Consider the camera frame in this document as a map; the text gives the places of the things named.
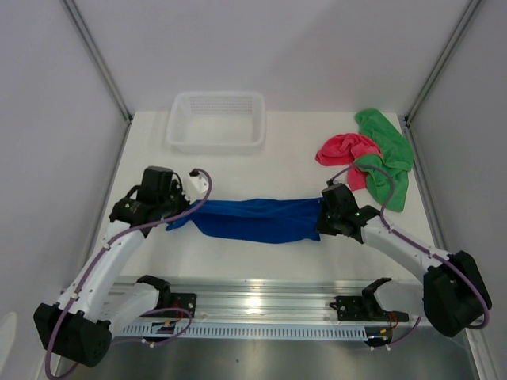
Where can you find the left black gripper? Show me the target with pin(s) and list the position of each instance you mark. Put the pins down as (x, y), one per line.
(177, 188)

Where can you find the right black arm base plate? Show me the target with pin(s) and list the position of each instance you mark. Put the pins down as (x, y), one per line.
(364, 307)

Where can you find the white slotted cable duct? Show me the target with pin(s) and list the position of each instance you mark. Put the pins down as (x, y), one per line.
(210, 330)

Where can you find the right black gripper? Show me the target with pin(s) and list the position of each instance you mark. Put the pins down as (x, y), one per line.
(321, 226)

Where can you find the aluminium corner post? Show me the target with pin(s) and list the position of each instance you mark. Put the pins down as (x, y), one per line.
(451, 45)
(93, 51)

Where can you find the green towel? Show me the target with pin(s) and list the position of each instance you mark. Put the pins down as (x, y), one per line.
(386, 172)

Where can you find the left aluminium corner post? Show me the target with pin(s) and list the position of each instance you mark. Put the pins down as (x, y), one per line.
(93, 51)

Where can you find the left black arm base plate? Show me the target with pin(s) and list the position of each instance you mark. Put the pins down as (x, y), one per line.
(185, 301)

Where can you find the pink towel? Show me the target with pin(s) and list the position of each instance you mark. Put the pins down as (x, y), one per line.
(344, 149)

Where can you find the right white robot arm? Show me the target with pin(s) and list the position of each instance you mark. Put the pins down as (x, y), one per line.
(449, 292)

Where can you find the white plastic basket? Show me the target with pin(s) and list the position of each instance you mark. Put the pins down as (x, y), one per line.
(217, 122)

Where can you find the right aluminium corner post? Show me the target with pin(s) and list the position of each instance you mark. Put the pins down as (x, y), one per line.
(451, 45)

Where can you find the blue towel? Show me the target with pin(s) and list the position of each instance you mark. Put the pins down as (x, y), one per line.
(269, 221)

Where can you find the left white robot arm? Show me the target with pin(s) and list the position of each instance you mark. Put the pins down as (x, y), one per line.
(82, 345)

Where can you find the aluminium rail frame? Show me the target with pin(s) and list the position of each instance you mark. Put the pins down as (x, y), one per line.
(277, 301)

